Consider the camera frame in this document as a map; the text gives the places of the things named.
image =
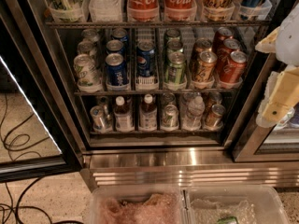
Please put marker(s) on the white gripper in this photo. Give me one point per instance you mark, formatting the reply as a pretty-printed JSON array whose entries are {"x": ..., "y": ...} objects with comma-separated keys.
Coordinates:
[{"x": 289, "y": 44}]

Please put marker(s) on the silver redbull can front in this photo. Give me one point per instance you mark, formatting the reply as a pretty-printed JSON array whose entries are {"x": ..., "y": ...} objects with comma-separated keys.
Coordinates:
[{"x": 100, "y": 123}]

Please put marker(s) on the silver redbull can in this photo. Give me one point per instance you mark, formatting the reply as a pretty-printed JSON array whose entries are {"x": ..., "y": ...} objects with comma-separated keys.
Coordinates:
[
  {"x": 104, "y": 102},
  {"x": 100, "y": 123}
]

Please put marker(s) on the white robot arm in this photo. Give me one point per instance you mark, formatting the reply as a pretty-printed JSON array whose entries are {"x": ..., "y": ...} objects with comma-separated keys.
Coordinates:
[{"x": 282, "y": 88}]

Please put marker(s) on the red can front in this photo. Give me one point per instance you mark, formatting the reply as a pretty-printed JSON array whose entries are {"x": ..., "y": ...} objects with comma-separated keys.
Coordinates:
[{"x": 234, "y": 68}]

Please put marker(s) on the red can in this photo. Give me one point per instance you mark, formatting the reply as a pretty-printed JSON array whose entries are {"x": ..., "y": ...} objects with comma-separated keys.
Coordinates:
[
  {"x": 225, "y": 48},
  {"x": 234, "y": 68},
  {"x": 220, "y": 35}
]

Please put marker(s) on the red can middle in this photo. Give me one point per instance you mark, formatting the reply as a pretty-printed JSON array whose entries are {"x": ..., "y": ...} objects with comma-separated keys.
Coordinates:
[{"x": 225, "y": 48}]

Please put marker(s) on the red can rear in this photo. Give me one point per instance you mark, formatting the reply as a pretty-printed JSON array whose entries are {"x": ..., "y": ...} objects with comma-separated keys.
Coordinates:
[{"x": 220, "y": 35}]

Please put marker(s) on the gold can bottom shelf rear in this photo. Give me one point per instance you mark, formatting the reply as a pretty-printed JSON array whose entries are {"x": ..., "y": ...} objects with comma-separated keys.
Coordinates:
[{"x": 212, "y": 99}]

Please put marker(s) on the orange gold can front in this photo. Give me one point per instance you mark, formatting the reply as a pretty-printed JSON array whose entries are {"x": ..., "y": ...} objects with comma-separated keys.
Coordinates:
[{"x": 204, "y": 66}]

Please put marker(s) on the orange gold can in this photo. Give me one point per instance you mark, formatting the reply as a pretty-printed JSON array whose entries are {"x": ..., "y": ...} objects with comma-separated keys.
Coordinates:
[
  {"x": 201, "y": 44},
  {"x": 204, "y": 66}
]

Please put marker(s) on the right glass fridge door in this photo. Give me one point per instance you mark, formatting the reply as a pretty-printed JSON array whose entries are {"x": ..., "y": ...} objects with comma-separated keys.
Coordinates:
[{"x": 277, "y": 143}]

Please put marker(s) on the orange gold can rear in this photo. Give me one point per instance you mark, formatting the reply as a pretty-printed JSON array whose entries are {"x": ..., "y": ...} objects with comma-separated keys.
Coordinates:
[{"x": 201, "y": 44}]

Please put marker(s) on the gold can bottom shelf front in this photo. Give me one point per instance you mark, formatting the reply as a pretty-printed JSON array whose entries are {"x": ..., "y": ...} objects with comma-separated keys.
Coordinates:
[{"x": 214, "y": 116}]

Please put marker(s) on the green can middle shelf front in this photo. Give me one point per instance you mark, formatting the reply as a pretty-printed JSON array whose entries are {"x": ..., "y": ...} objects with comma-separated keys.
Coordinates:
[{"x": 175, "y": 68}]

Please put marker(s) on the green can middle shelf rear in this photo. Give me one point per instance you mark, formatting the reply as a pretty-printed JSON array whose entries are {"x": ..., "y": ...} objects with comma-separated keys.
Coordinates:
[{"x": 172, "y": 34}]

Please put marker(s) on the green can bottom shelf rear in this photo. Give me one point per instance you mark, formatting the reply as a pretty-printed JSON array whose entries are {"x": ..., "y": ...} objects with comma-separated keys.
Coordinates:
[{"x": 168, "y": 99}]

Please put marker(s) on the green can bottom shelf front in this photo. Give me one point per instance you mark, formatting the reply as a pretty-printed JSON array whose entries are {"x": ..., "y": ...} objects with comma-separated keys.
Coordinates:
[{"x": 170, "y": 117}]

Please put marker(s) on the steel fridge cabinet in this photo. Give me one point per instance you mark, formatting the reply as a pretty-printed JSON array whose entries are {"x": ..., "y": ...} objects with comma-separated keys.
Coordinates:
[{"x": 185, "y": 159}]

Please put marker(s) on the blue pepsi can centre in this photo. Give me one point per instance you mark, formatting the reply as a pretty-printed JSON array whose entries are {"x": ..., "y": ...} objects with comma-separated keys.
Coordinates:
[{"x": 145, "y": 57}]

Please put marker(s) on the blue pepsi can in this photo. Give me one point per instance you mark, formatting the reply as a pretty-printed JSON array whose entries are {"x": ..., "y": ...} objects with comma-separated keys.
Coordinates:
[
  {"x": 116, "y": 69},
  {"x": 145, "y": 57},
  {"x": 120, "y": 34},
  {"x": 115, "y": 46}
]

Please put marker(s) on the blue pepsi can front left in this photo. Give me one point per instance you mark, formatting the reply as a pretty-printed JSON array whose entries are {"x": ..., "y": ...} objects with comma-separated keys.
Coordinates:
[{"x": 116, "y": 69}]

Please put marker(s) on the blue pepsi can rear left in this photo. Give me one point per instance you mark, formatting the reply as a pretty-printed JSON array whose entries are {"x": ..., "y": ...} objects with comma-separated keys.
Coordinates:
[{"x": 120, "y": 34}]

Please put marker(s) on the blue pepsi can middle left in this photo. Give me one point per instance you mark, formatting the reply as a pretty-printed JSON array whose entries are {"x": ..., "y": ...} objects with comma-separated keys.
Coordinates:
[{"x": 115, "y": 46}]

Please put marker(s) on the silver redbull can rear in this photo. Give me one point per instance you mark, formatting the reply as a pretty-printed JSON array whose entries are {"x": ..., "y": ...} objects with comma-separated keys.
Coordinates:
[{"x": 104, "y": 102}]

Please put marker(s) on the white green can rear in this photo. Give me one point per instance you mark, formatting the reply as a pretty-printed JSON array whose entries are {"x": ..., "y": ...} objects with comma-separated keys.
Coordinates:
[{"x": 91, "y": 35}]

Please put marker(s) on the white green can front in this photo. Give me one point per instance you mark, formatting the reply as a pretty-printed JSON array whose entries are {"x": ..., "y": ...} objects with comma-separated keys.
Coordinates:
[{"x": 86, "y": 71}]

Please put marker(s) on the white green can middle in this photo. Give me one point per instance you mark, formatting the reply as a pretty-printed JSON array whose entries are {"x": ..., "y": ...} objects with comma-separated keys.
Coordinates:
[{"x": 87, "y": 47}]

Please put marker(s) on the open glass fridge door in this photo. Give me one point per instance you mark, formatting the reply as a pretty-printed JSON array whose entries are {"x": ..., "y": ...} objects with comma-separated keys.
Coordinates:
[{"x": 34, "y": 138}]

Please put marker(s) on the clear water bottle rear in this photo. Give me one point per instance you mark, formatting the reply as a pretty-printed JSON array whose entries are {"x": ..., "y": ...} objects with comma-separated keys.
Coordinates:
[{"x": 185, "y": 98}]

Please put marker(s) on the clear water bottle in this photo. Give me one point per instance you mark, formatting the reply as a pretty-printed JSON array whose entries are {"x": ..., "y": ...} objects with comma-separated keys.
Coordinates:
[
  {"x": 194, "y": 114},
  {"x": 185, "y": 98}
]

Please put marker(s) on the clear water bottle front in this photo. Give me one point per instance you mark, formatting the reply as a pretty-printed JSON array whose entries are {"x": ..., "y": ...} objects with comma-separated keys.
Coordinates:
[{"x": 194, "y": 114}]

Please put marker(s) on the coca-cola bottle right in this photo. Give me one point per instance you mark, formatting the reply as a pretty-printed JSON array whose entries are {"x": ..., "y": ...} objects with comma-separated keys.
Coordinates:
[{"x": 178, "y": 10}]

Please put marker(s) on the tea bottle white cap right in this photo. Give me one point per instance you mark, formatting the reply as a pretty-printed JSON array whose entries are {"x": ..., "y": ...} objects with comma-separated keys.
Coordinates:
[{"x": 148, "y": 114}]

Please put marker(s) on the tea bottle white cap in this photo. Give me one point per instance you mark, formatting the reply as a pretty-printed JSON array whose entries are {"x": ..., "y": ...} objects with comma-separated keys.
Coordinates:
[
  {"x": 148, "y": 114},
  {"x": 123, "y": 115}
]

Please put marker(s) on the plastic bin clear bubble wrap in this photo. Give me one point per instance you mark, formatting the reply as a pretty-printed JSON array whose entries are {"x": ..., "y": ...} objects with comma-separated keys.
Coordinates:
[{"x": 250, "y": 204}]

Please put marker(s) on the green item in bin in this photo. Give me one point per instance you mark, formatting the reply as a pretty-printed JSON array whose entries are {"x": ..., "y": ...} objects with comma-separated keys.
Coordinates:
[{"x": 227, "y": 220}]

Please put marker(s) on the tea bottle white cap left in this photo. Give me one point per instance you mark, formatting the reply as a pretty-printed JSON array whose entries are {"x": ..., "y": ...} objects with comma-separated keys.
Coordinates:
[{"x": 123, "y": 115}]

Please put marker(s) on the plastic bin pink bubble wrap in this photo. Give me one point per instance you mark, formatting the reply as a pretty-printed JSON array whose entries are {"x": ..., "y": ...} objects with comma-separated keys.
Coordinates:
[{"x": 138, "y": 204}]

